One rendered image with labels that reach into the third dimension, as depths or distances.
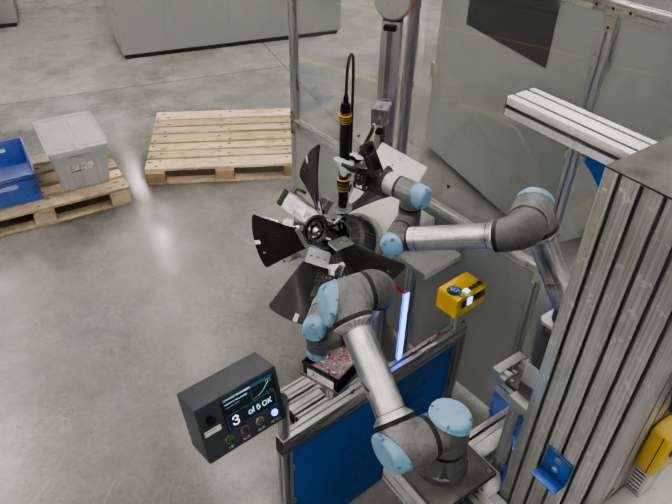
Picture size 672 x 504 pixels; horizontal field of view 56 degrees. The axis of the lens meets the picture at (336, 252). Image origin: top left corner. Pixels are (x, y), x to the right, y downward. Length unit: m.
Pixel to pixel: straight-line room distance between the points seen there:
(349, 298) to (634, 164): 0.79
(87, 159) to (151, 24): 2.98
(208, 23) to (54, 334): 4.58
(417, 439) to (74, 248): 3.32
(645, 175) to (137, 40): 6.67
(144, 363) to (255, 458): 0.89
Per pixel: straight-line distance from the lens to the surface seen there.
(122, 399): 3.50
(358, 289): 1.71
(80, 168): 4.84
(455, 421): 1.71
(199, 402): 1.76
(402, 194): 2.00
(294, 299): 2.40
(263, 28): 7.81
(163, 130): 5.58
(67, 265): 4.44
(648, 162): 1.32
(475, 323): 3.11
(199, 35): 7.63
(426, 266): 2.81
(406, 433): 1.67
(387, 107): 2.71
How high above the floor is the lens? 2.60
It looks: 38 degrees down
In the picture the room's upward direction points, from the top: 2 degrees clockwise
